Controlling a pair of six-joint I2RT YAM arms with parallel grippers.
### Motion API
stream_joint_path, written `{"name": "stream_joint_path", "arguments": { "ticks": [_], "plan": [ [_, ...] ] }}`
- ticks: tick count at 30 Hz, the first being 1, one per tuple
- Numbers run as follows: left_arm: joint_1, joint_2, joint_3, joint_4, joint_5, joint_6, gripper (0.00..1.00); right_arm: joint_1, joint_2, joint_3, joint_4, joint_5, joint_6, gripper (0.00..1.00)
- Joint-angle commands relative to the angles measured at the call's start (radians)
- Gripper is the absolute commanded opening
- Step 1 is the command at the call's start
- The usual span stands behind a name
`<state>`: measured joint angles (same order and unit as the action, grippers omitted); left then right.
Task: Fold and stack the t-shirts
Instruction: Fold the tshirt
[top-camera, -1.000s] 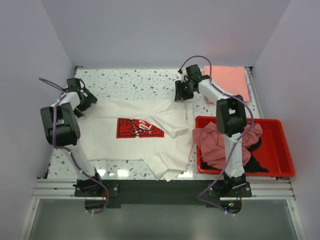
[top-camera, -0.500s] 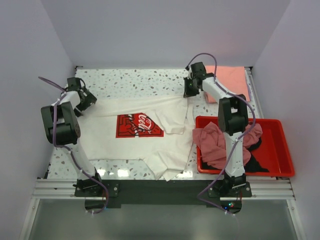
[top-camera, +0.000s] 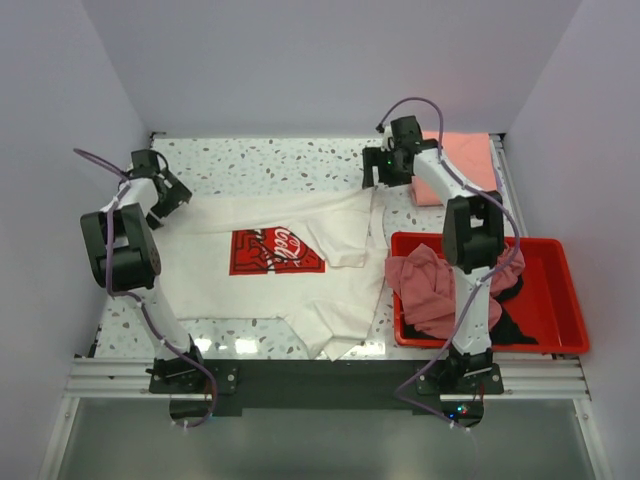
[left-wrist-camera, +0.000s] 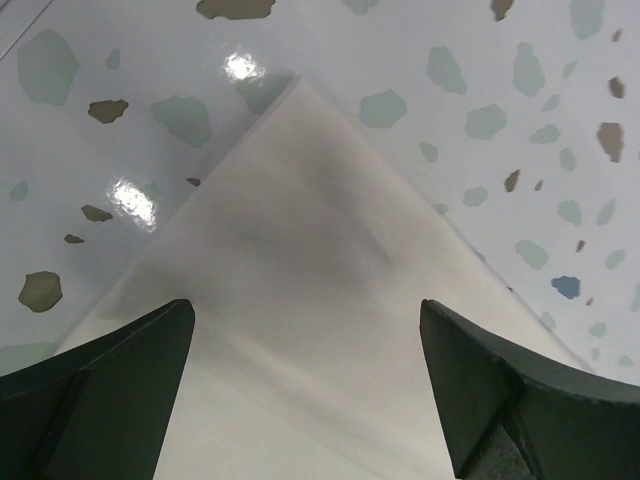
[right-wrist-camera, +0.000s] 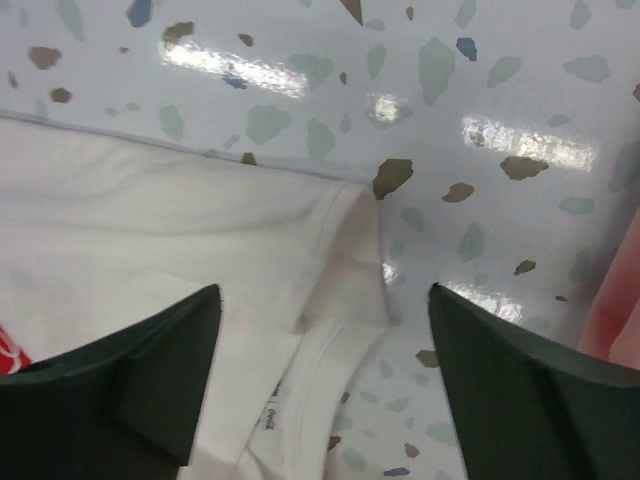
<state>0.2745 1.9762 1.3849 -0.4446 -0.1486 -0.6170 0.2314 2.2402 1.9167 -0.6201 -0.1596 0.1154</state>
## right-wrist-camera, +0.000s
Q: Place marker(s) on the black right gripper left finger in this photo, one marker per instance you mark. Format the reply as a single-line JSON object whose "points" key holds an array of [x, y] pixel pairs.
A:
{"points": [[125, 406]]}

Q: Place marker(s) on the white printed t shirt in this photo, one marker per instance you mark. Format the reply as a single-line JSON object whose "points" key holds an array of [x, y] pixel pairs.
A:
{"points": [[98, 233]]}

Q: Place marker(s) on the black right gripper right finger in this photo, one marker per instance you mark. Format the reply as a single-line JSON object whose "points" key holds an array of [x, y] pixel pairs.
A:
{"points": [[526, 407]]}

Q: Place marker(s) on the folded salmon pink t shirt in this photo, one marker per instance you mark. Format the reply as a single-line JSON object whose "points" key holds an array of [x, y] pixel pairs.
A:
{"points": [[612, 327]]}

